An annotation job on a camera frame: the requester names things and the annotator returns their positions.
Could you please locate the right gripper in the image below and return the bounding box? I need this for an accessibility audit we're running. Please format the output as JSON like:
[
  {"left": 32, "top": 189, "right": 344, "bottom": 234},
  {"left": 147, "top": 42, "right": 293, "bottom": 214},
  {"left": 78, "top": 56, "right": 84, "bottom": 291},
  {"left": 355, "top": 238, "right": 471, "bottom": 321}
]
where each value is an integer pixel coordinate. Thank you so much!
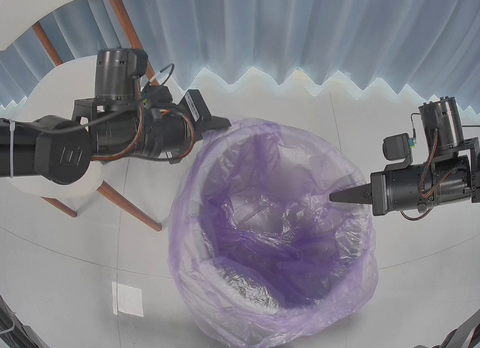
[{"left": 329, "top": 158, "right": 473, "bottom": 217}]

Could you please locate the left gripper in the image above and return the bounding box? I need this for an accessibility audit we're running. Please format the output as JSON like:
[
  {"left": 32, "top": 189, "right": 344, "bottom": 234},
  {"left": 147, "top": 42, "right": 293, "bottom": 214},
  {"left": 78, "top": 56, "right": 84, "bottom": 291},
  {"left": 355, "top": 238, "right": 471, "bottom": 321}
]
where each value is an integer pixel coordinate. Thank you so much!
[{"left": 91, "top": 105, "right": 232, "bottom": 164}]

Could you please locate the purple plastic bag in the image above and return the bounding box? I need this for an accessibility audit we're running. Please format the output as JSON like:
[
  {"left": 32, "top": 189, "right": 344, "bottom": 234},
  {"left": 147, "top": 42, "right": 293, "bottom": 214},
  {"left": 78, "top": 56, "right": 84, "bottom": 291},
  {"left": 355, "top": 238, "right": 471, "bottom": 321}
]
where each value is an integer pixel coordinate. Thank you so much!
[{"left": 167, "top": 116, "right": 379, "bottom": 340}]

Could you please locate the white trash bin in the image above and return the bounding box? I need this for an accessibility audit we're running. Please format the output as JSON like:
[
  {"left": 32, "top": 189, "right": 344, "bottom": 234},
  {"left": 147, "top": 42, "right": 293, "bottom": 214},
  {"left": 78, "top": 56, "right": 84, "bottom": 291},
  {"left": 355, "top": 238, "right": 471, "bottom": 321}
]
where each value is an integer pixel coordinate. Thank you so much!
[{"left": 176, "top": 125, "right": 374, "bottom": 325}]

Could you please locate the pale blue curtain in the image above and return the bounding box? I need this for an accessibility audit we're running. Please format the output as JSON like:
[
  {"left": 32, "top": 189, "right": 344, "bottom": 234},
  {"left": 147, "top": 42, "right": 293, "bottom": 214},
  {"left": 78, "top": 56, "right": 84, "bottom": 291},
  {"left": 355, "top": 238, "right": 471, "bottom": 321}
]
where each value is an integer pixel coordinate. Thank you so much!
[{"left": 0, "top": 0, "right": 480, "bottom": 113}]

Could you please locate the white wooden chair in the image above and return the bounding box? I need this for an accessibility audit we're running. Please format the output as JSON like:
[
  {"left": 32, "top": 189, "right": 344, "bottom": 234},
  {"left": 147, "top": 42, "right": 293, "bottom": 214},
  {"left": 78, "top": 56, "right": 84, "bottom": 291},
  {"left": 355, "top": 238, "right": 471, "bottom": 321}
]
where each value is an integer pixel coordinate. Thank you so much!
[{"left": 0, "top": 0, "right": 163, "bottom": 233}]

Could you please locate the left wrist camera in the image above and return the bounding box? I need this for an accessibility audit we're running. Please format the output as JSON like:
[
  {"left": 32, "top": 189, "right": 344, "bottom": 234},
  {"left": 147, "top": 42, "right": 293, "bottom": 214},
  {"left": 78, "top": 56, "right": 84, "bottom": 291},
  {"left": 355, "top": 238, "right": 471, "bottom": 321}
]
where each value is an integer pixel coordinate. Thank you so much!
[{"left": 179, "top": 89, "right": 213, "bottom": 127}]

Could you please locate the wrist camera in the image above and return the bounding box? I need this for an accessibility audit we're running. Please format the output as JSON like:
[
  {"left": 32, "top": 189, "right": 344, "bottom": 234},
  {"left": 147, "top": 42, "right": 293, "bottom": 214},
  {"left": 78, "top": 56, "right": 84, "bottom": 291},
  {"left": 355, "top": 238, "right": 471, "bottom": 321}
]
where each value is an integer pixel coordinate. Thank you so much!
[
  {"left": 179, "top": 89, "right": 213, "bottom": 127},
  {"left": 382, "top": 133, "right": 413, "bottom": 171}
]

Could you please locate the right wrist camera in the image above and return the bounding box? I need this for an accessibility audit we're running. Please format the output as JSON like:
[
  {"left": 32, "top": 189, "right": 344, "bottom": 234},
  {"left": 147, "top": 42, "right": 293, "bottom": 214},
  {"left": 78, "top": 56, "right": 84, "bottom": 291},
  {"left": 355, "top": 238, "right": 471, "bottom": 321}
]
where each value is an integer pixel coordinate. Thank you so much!
[{"left": 382, "top": 133, "right": 413, "bottom": 171}]

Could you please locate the black cable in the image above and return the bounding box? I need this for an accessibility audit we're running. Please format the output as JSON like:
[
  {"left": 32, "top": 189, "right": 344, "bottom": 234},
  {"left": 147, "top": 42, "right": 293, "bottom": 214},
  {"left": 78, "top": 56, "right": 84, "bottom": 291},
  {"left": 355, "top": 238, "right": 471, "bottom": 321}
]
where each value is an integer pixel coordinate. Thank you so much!
[{"left": 142, "top": 63, "right": 176, "bottom": 88}]

